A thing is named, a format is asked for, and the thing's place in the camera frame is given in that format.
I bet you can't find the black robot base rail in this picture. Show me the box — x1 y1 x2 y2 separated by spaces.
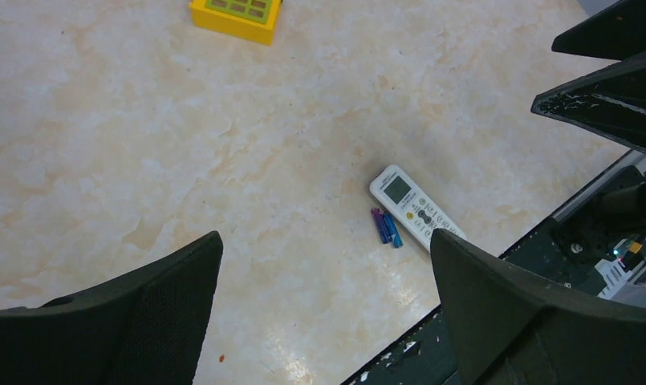
341 165 646 385

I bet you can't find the white remote control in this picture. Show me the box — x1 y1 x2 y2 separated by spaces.
369 164 466 251

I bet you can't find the blue AAA battery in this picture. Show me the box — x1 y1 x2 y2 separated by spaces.
383 212 403 249

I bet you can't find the yellow box with green grid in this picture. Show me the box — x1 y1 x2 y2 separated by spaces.
189 0 282 46

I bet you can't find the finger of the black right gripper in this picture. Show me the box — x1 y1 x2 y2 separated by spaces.
551 0 646 60
530 51 646 154

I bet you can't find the purple AAA battery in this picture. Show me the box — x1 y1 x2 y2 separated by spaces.
371 208 392 244

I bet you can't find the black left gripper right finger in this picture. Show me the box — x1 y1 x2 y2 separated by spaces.
430 229 646 384

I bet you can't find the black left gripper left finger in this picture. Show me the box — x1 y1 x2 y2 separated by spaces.
0 231 223 384

